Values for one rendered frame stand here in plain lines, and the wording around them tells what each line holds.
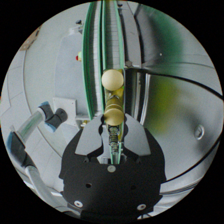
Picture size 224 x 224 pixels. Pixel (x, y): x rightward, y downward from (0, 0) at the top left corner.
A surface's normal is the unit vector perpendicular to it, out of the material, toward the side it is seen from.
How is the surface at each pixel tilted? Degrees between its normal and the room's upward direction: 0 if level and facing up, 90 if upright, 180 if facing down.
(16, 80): 90
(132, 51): 0
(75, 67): 0
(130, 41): 0
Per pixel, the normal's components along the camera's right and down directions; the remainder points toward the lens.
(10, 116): 1.00, -0.01
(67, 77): -0.04, 0.48
